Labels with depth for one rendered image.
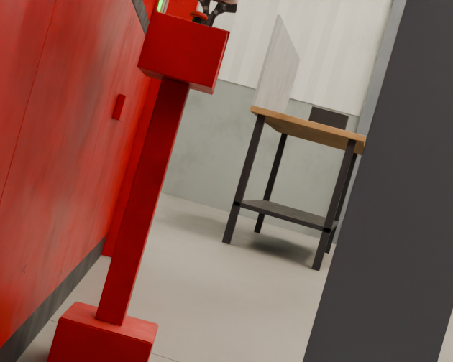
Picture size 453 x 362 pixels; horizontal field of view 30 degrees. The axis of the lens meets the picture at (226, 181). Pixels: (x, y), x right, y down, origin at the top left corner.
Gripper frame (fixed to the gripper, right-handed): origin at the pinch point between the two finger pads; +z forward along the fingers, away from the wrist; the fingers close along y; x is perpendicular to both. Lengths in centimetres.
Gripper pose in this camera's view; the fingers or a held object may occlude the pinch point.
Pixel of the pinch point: (206, 21)
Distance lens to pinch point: 192.5
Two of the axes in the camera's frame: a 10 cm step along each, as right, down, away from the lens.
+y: 9.3, 3.5, 0.2
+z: -3.6, 9.3, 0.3
